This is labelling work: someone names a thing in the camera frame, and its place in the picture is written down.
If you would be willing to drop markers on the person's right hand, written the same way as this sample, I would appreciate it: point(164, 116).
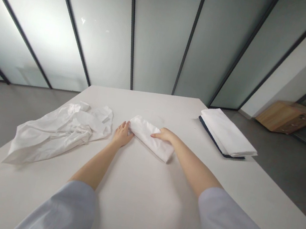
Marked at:
point(165, 136)

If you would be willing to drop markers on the person's left hand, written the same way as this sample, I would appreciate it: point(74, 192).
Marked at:
point(121, 137)

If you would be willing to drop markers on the small white cloth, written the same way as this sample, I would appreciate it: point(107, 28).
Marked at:
point(148, 141)

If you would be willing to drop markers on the folded dark navy cloth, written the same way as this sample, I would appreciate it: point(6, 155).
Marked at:
point(214, 137)

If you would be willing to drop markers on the crumpled white shirt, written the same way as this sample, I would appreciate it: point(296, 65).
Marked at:
point(60, 133)

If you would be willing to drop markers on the large folded white cloth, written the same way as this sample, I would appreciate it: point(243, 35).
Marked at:
point(227, 132)

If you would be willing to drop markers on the frosted glass partition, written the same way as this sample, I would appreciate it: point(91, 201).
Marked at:
point(144, 30)

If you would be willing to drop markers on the wooden cabinet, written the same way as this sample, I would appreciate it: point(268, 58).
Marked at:
point(287, 117)

